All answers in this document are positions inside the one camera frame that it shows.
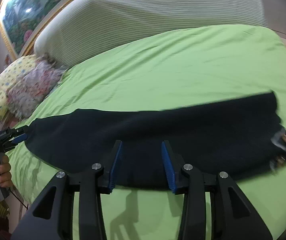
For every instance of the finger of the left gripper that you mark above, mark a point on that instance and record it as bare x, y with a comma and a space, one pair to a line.
13, 143

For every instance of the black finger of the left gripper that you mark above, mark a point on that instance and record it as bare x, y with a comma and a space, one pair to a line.
19, 131

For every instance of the floral pink pillow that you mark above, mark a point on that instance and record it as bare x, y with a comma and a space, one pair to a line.
32, 88

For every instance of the green bed sheet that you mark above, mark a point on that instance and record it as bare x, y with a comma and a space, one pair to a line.
170, 70

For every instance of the yellow patterned pillow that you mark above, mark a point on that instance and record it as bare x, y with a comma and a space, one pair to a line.
11, 75

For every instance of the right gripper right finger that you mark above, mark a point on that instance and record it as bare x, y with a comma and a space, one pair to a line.
232, 214

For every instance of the striped white headboard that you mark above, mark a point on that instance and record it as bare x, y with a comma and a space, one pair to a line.
86, 28

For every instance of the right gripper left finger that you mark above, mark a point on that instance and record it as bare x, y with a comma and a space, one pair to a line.
50, 216

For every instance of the framed landscape painting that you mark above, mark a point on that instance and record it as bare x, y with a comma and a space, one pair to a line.
21, 21

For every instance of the dark navy pants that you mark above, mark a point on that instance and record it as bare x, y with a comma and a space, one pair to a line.
241, 137

